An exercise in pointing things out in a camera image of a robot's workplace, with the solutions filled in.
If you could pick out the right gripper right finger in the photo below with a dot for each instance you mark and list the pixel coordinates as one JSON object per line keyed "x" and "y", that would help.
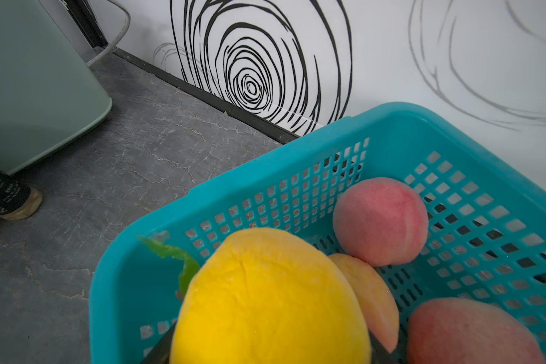
{"x": 379, "y": 354}

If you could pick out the yellow pepper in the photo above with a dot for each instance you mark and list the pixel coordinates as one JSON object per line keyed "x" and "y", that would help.
{"x": 267, "y": 296}

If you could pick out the orange peach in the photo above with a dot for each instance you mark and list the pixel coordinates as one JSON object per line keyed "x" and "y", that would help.
{"x": 374, "y": 297}

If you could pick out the pink peach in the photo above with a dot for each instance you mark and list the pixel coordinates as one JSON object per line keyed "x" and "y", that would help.
{"x": 381, "y": 221}
{"x": 454, "y": 330}

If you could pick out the mint green toaster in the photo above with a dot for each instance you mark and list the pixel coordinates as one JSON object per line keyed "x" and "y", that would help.
{"x": 48, "y": 95}

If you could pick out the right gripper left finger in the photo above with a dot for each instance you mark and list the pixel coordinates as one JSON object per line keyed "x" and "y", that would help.
{"x": 160, "y": 354}

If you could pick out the black cap spice bottle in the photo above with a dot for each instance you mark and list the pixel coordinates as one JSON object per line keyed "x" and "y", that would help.
{"x": 17, "y": 200}

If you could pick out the teal plastic basket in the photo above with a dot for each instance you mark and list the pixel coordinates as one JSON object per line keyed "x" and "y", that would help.
{"x": 487, "y": 226}

